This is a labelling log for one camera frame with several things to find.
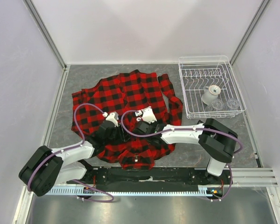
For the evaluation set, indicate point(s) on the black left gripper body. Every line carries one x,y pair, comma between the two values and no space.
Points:
119,136

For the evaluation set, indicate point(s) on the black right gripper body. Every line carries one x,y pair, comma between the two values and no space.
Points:
153,125

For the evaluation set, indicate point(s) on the red black plaid shirt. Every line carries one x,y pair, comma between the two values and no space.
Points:
122,93

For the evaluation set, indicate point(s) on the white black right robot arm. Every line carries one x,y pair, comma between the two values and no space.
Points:
215,138

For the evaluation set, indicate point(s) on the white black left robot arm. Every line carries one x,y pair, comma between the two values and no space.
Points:
48,167

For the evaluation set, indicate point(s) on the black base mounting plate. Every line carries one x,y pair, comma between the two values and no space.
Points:
193,176

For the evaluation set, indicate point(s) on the grey ceramic teapot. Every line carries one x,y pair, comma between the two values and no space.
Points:
210,94

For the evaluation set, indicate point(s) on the clear glass cup left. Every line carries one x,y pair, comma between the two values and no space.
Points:
217,105

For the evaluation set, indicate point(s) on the clear glass cup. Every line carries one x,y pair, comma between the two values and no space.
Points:
232,104
217,105

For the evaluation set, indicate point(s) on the clear glass cup right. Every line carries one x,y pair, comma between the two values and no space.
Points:
232,104

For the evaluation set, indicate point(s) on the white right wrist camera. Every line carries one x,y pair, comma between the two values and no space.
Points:
146,115

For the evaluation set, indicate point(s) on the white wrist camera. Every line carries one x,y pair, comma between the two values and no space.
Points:
112,117
146,115

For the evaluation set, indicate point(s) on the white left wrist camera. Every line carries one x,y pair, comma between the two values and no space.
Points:
112,117

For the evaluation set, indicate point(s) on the light blue cable duct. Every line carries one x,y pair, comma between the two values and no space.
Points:
79,190

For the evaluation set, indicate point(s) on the white wire dish rack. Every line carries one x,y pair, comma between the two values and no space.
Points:
196,72

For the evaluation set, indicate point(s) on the aluminium frame post left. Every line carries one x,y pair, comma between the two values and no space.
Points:
45,33

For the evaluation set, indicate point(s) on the aluminium frame post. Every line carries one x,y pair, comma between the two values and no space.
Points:
45,33
250,29

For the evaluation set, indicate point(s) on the aluminium frame post right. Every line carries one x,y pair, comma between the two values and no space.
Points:
250,29

